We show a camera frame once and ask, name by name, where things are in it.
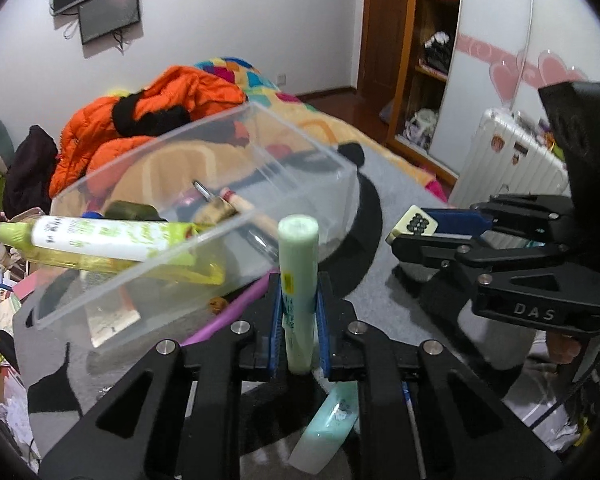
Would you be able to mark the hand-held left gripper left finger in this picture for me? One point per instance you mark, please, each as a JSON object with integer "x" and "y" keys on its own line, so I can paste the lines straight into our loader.
{"x": 275, "y": 320}

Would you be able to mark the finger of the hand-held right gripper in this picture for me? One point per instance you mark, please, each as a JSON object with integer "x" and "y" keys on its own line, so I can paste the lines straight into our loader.
{"x": 460, "y": 220}
{"x": 430, "y": 251}

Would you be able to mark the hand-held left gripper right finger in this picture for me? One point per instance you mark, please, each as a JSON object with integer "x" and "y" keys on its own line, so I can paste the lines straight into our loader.
{"x": 322, "y": 320}

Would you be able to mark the light green stick tube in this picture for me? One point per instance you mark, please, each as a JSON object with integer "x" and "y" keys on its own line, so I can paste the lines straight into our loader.
{"x": 297, "y": 260}

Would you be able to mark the makeup brush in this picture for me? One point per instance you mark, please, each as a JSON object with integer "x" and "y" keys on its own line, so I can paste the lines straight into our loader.
{"x": 260, "y": 242}

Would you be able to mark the beige concealer tube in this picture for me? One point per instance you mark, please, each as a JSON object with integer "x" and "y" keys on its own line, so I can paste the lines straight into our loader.
{"x": 240, "y": 202}

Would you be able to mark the clear plastic bin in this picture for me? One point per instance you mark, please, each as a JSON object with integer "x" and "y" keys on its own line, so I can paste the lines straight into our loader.
{"x": 290, "y": 160}

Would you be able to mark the white green lotion tube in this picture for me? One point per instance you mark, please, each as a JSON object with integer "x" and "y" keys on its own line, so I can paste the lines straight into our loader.
{"x": 105, "y": 235}

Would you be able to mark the yellow spray bottle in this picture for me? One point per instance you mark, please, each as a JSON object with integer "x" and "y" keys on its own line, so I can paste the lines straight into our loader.
{"x": 12, "y": 234}

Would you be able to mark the person's right hand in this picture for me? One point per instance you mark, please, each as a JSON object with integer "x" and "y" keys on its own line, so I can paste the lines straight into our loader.
{"x": 562, "y": 347}

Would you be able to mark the small brown nut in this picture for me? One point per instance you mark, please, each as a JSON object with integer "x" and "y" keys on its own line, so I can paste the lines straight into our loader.
{"x": 217, "y": 305}

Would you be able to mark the purple plastic tube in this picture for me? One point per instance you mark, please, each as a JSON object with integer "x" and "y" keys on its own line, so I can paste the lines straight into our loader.
{"x": 215, "y": 317}

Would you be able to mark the white ribbed suitcase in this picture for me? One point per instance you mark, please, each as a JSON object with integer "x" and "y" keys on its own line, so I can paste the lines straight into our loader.
{"x": 510, "y": 160}

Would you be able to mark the mint green tube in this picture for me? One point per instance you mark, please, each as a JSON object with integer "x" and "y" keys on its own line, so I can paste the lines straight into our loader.
{"x": 330, "y": 420}

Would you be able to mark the white shoes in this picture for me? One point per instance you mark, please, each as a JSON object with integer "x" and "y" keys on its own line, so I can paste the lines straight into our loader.
{"x": 422, "y": 125}

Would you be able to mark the colourful yellow blanket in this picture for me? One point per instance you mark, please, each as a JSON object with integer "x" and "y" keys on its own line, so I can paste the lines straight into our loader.
{"x": 330, "y": 130}

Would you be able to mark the white pink heart wardrobe door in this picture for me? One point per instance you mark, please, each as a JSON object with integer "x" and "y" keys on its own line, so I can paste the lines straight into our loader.
{"x": 505, "y": 25}

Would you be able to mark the folded dark clothes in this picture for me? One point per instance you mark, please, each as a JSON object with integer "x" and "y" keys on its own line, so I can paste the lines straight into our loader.
{"x": 437, "y": 47}

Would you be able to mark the pale blue white cloth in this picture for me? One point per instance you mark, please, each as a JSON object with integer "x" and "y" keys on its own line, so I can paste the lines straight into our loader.
{"x": 545, "y": 410}

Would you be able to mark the wooden wardrobe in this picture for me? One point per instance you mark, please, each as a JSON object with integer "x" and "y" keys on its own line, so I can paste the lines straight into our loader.
{"x": 390, "y": 35}

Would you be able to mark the orange puffer jacket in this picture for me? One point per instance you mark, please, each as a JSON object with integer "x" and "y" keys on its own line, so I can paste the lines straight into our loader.
{"x": 180, "y": 90}

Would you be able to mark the dark purple clothing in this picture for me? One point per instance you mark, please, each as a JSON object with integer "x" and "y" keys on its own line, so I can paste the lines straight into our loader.
{"x": 30, "y": 165}

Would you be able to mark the small wall monitor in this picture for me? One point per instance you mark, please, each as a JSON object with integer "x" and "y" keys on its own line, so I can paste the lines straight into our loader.
{"x": 110, "y": 12}

